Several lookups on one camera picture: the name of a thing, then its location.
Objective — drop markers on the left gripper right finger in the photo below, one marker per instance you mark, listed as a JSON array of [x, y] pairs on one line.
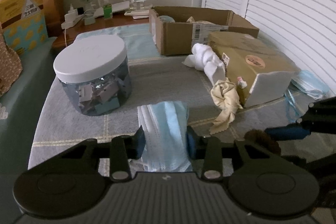
[[207, 149]]

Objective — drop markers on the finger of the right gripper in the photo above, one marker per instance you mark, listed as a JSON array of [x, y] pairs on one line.
[[298, 130]]

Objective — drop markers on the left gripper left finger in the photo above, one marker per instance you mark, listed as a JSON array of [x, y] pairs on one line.
[[122, 149]]

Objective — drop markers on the blue face mask stack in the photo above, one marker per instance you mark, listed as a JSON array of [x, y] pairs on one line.
[[306, 82]]

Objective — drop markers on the brown scrunchie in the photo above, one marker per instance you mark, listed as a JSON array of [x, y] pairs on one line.
[[261, 139]]

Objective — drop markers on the packaged blue face masks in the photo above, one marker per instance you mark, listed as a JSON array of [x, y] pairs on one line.
[[165, 126]]

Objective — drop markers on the beige knotted cloth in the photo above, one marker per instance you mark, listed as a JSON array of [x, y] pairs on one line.
[[226, 98]]

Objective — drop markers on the white knotted cloth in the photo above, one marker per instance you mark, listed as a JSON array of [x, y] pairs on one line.
[[203, 58]]

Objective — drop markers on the blue plush ball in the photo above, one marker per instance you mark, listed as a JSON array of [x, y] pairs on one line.
[[166, 18]]

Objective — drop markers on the cream drawstring pouch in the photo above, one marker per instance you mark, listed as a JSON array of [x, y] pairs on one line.
[[193, 21]]

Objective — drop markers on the blue ribbon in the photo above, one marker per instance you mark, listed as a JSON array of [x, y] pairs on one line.
[[292, 110]]

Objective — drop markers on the gold tissue pack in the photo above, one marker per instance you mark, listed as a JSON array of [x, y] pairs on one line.
[[261, 74]]

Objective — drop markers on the grey checked mat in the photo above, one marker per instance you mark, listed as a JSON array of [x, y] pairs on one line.
[[155, 81]]

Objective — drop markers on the clear jar white lid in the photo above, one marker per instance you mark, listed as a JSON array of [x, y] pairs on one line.
[[94, 74]]

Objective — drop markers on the light blue towel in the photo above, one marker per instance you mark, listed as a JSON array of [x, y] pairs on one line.
[[137, 37]]

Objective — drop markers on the open cardboard box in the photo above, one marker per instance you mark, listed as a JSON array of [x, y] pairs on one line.
[[178, 38]]

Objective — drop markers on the wooden nightstand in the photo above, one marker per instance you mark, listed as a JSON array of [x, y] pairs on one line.
[[119, 19]]

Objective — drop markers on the green spray bottle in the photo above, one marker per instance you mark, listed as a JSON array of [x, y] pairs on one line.
[[107, 9]]

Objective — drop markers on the white remote control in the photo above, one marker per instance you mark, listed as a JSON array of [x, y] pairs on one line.
[[137, 14]]

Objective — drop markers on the brown patterned garment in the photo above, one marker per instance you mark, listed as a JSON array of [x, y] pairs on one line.
[[10, 66]]

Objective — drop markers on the white wifi router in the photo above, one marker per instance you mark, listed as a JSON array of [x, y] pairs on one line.
[[116, 7]]

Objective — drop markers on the white power strip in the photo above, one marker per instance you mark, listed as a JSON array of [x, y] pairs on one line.
[[71, 18]]

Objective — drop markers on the yellow blue paper bag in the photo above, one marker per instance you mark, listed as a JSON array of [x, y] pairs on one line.
[[23, 24]]

